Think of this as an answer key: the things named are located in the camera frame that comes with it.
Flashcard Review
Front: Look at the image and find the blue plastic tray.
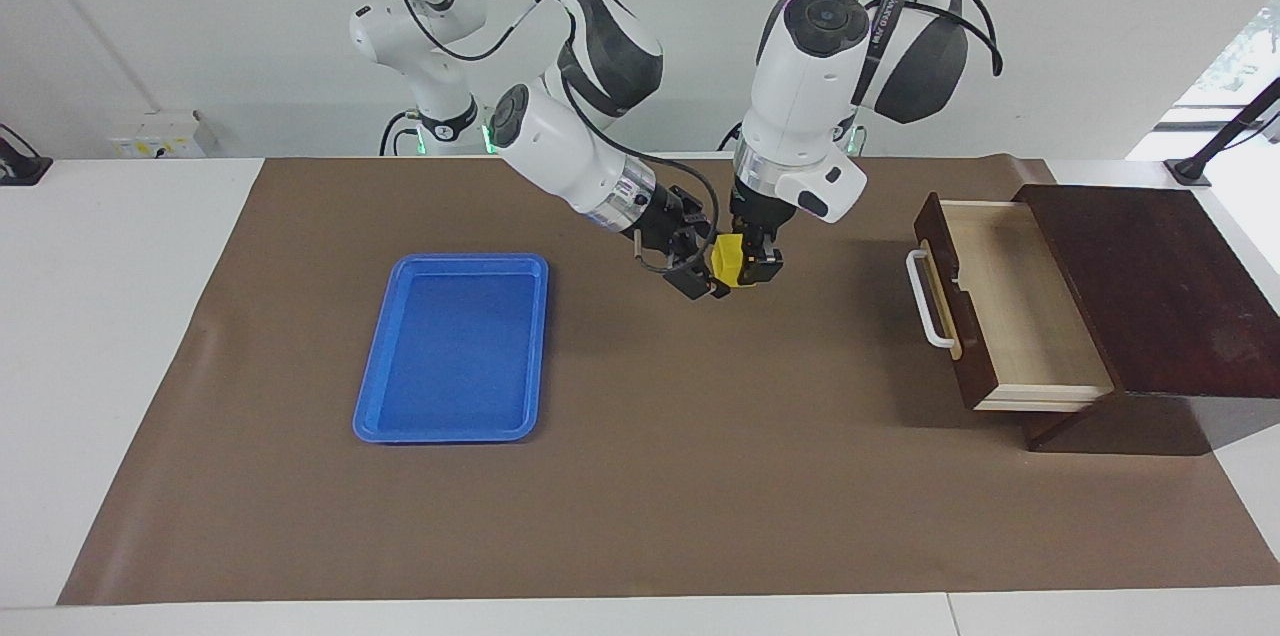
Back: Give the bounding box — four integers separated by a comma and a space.
352, 252, 550, 445

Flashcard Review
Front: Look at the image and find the black camera stand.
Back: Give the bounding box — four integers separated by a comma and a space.
1165, 76, 1280, 189

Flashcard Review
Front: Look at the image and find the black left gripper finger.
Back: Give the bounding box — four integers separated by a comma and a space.
745, 234, 786, 288

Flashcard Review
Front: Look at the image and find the dark wooden drawer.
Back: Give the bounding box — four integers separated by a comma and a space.
913, 193, 1116, 414

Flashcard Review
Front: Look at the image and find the yellow cube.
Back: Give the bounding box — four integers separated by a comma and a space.
711, 234, 748, 289

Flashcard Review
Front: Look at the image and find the white wall socket box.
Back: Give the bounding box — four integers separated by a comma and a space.
108, 111, 206, 159

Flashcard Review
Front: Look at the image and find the dark wooden cabinet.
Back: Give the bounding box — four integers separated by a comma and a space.
1010, 184, 1280, 457

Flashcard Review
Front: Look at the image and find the black clamp mount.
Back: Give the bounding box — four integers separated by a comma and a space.
0, 123, 53, 187

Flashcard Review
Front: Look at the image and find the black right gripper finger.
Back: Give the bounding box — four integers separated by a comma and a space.
668, 251, 731, 301
685, 188, 717, 242

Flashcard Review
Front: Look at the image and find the brown table mat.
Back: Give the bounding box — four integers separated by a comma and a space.
57, 152, 1280, 607

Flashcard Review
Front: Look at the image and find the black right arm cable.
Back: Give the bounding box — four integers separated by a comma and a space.
340, 0, 721, 275

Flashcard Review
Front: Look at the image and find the white drawer handle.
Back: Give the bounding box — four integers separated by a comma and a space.
905, 246, 961, 352

